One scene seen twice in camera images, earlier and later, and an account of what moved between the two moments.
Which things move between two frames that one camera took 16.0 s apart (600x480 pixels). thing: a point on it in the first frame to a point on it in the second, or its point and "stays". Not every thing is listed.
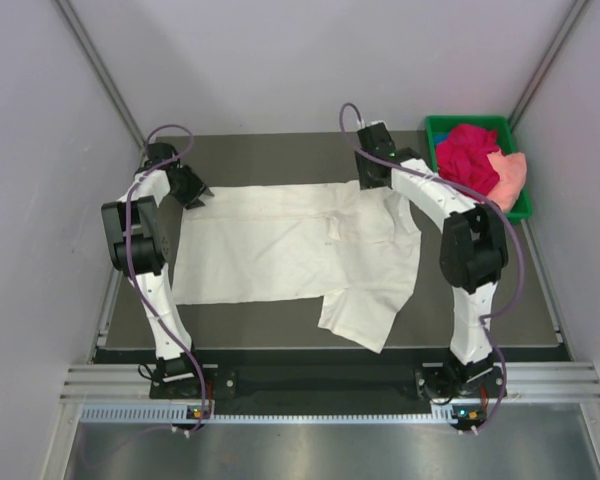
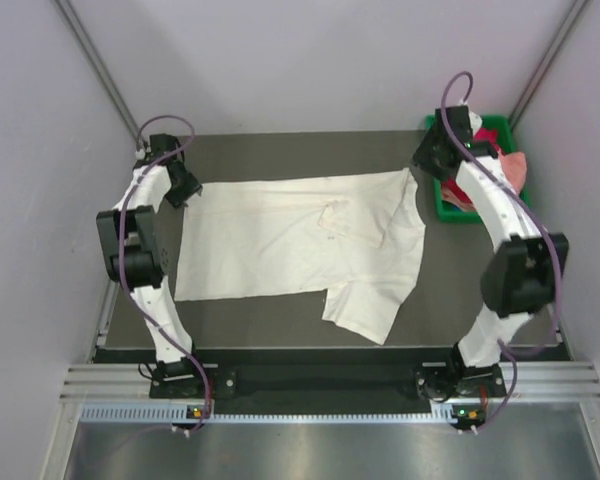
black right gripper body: [365, 177] to [426, 156]
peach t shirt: [512, 169] stays
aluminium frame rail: [525, 382] stays
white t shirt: [357, 247] stays
